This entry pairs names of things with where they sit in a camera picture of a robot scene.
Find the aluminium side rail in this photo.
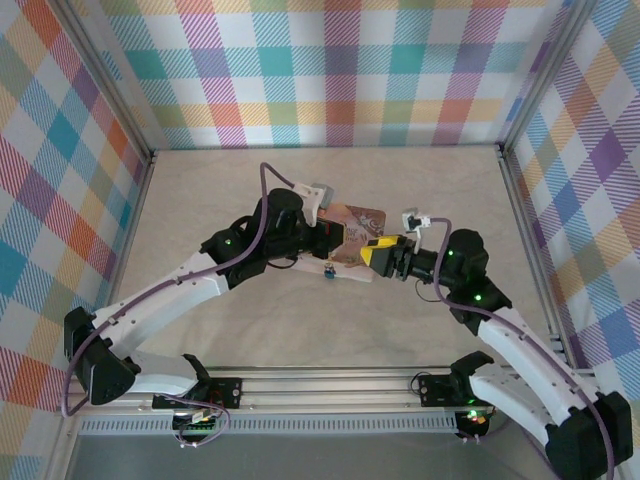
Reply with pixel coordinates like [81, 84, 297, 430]
[84, 152, 159, 376]
[497, 143, 576, 374]

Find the grey slotted cable duct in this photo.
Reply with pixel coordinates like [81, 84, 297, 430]
[79, 417, 461, 436]

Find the aluminium frame post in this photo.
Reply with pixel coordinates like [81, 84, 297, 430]
[52, 0, 159, 166]
[497, 0, 601, 156]

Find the short purple cable loop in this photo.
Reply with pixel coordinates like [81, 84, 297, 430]
[174, 397, 232, 449]

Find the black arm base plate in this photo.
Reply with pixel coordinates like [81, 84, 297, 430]
[417, 374, 460, 407]
[152, 377, 244, 409]

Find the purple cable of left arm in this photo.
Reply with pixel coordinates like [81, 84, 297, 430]
[62, 162, 306, 419]

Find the pink fairy print tin box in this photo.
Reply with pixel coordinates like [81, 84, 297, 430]
[293, 200, 389, 285]

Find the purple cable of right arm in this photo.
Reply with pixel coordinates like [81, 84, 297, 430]
[427, 215, 619, 480]

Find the long aluminium base rail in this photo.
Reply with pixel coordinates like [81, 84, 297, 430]
[54, 367, 596, 416]

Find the controller board red light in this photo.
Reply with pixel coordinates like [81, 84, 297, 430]
[457, 408, 494, 439]

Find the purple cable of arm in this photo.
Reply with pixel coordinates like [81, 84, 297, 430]
[62, 162, 306, 419]
[427, 215, 619, 480]

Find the thin black gripper wire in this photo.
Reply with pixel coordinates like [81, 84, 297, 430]
[264, 255, 302, 272]
[413, 278, 442, 305]

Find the controller board green connector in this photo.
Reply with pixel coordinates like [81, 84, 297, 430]
[172, 408, 221, 436]

